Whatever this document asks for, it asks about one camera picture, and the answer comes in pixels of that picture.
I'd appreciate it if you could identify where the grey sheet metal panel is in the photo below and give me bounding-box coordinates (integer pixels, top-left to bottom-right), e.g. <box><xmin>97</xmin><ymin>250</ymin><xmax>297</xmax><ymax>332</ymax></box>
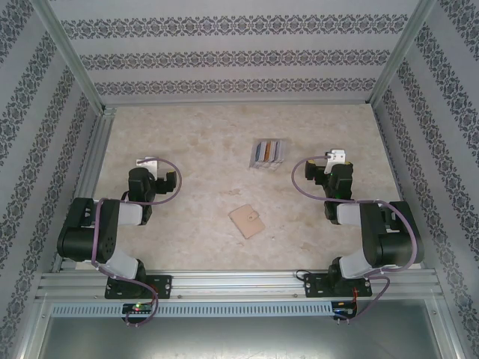
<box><xmin>37</xmin><ymin>316</ymin><xmax>450</xmax><ymax>359</ymax></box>

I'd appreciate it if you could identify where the aluminium mounting rail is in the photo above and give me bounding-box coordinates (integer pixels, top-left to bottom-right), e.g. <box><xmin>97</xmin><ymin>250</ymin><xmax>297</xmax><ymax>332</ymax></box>
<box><xmin>35</xmin><ymin>269</ymin><xmax>446</xmax><ymax>300</ymax></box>

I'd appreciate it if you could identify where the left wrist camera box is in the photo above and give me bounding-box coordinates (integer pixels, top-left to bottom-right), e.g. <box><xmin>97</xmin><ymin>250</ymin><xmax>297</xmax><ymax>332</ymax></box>
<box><xmin>135</xmin><ymin>156</ymin><xmax>160</xmax><ymax>175</ymax></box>

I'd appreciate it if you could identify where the clear plastic card stand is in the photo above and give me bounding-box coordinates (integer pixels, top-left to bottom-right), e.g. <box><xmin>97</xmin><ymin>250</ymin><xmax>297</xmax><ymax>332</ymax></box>
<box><xmin>248</xmin><ymin>138</ymin><xmax>289</xmax><ymax>173</ymax></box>

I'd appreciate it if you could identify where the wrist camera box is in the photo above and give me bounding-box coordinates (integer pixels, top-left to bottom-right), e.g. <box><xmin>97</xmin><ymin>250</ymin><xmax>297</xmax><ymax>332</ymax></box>
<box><xmin>323</xmin><ymin>148</ymin><xmax>347</xmax><ymax>174</ymax></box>
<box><xmin>135</xmin><ymin>156</ymin><xmax>160</xmax><ymax>175</ymax></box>

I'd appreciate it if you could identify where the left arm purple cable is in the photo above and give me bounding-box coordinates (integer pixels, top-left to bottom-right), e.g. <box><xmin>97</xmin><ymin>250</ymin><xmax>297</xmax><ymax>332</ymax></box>
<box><xmin>91</xmin><ymin>159</ymin><xmax>184</xmax><ymax>330</ymax></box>

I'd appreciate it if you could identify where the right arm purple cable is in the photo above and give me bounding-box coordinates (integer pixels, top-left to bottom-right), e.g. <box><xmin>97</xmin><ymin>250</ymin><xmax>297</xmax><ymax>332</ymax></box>
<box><xmin>291</xmin><ymin>155</ymin><xmax>420</xmax><ymax>322</ymax></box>

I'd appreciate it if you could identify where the aluminium corner post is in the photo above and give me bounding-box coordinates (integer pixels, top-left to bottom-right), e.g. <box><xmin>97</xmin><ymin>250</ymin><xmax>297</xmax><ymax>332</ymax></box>
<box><xmin>368</xmin><ymin>0</ymin><xmax>439</xmax><ymax>108</ymax></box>
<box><xmin>35</xmin><ymin>0</ymin><xmax>108</xmax><ymax>115</ymax></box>

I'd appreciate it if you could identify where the grey slotted cable duct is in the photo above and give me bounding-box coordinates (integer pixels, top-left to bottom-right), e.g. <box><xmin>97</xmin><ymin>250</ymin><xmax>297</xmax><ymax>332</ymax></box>
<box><xmin>50</xmin><ymin>301</ymin><xmax>334</xmax><ymax>317</ymax></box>

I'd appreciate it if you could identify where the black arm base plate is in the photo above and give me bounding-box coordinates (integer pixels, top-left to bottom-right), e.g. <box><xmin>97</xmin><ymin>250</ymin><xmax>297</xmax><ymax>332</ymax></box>
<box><xmin>303</xmin><ymin>272</ymin><xmax>373</xmax><ymax>299</ymax></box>
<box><xmin>104</xmin><ymin>274</ymin><xmax>173</xmax><ymax>300</ymax></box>

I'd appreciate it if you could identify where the beige card holder wallet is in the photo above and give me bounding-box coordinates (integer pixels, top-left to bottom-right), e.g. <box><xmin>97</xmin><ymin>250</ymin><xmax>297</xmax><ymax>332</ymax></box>
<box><xmin>228</xmin><ymin>204</ymin><xmax>266</xmax><ymax>240</ymax></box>

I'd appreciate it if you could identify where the aluminium side rail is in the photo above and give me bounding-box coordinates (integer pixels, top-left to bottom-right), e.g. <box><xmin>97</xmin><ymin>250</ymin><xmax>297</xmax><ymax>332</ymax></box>
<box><xmin>51</xmin><ymin>106</ymin><xmax>118</xmax><ymax>273</ymax></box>

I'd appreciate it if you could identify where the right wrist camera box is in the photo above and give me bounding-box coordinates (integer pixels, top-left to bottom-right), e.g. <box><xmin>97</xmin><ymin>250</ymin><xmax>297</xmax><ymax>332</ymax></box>
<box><xmin>323</xmin><ymin>148</ymin><xmax>347</xmax><ymax>174</ymax></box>

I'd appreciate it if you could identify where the thin aluminium wall rail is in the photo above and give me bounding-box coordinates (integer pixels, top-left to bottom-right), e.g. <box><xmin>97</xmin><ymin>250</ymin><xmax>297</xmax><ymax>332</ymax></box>
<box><xmin>100</xmin><ymin>99</ymin><xmax>375</xmax><ymax>108</ymax></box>

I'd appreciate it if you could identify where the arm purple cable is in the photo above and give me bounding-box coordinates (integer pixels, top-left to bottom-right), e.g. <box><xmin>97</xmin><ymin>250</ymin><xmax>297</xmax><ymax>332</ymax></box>
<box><xmin>91</xmin><ymin>159</ymin><xmax>184</xmax><ymax>330</ymax></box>
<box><xmin>291</xmin><ymin>155</ymin><xmax>420</xmax><ymax>322</ymax></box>

